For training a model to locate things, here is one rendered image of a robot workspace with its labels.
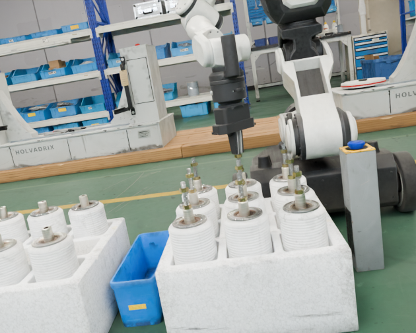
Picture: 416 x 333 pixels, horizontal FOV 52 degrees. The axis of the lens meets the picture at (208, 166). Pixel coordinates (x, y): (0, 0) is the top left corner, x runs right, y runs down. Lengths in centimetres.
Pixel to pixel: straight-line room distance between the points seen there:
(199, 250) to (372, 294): 43
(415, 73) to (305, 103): 200
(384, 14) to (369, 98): 439
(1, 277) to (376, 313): 81
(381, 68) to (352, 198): 437
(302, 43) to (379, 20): 584
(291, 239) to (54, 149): 258
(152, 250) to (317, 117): 62
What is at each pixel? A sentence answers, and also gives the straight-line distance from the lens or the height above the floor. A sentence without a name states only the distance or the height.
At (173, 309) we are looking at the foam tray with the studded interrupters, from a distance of 92.
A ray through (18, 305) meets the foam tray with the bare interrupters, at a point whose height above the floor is 14.
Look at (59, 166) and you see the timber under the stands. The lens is 321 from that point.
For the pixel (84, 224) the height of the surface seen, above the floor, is 21.
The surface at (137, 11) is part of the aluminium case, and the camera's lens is 580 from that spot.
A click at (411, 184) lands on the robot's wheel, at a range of 144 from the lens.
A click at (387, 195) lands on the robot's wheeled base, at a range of 146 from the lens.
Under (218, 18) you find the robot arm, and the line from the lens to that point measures 131.
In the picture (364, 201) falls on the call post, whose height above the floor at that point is 19.
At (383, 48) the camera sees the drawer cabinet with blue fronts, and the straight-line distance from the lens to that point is 648.
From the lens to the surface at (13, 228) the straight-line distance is 128.
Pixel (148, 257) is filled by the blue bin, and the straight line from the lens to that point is 131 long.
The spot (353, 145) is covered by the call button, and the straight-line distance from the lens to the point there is 108.
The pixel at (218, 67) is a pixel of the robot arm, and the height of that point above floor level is 56.
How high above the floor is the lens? 56
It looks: 13 degrees down
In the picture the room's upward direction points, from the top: 9 degrees counter-clockwise
